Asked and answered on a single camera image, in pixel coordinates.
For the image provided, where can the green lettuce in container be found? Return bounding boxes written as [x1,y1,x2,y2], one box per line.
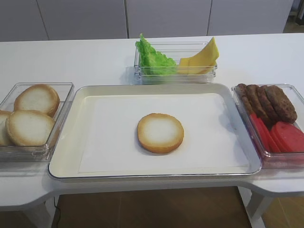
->
[135,33,177,75]

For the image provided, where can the white parchment paper sheet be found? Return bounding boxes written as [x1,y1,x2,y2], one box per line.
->
[79,94,250,176]

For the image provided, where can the clear bun container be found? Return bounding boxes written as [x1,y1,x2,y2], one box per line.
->
[0,82,74,162]

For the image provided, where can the white metal baking tray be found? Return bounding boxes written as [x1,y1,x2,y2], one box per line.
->
[49,83,262,178]

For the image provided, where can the white table leg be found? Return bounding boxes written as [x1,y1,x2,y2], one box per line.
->
[238,187,274,228]

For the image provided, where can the rear red tomato slices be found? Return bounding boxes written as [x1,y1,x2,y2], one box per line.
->
[250,113,282,153]

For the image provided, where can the front brown meat patty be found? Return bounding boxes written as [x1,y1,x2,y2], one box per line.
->
[265,85,297,124]

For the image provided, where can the back bun half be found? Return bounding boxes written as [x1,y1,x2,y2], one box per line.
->
[14,84,60,117]

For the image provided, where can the front left bun half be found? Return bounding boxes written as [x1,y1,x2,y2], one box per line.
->
[0,110,14,146]

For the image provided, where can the clear patty tomato container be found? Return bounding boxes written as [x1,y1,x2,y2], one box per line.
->
[232,84,304,169]

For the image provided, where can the back brown meat patty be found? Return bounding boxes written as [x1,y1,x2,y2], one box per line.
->
[236,84,254,115]

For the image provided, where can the brown meat patty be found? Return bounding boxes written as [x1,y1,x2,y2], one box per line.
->
[265,85,297,124]
[236,84,254,115]
[247,85,273,127]
[257,85,280,123]

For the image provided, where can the clear lettuce cheese container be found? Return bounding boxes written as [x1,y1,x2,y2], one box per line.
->
[134,41,217,85]

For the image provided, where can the bun half on tray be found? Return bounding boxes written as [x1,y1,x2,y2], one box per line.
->
[137,113,184,154]

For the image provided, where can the yellow cheese slices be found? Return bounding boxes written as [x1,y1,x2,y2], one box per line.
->
[177,37,219,75]

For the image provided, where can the front red tomato slice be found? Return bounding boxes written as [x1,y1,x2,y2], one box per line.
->
[271,122,304,152]

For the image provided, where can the front right bun half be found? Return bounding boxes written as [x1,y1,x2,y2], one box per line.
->
[5,110,55,146]

